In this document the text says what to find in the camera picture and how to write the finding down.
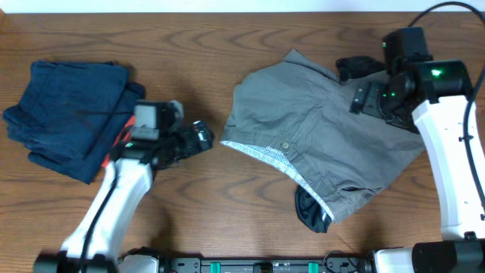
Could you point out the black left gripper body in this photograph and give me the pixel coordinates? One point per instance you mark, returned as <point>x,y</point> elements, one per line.
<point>180,146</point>

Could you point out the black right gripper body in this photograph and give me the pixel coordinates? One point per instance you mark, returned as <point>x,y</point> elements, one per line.
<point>381,102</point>

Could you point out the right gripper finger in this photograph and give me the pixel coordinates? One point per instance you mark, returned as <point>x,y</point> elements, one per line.
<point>358,67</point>
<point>358,101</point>

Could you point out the grey shorts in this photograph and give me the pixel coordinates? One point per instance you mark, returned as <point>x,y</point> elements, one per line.
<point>295,116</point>

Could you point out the black patterned jersey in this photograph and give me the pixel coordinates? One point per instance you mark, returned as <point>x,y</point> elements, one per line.
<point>310,212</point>

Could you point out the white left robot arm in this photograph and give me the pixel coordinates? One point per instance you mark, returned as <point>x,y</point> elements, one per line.
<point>134,161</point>

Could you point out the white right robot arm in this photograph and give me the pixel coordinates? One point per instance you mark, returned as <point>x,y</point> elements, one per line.
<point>436,100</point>

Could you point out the folded navy blue garment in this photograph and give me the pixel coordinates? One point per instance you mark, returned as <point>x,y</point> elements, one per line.
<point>71,113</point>

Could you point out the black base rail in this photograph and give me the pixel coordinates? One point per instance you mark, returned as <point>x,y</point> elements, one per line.
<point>265,265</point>

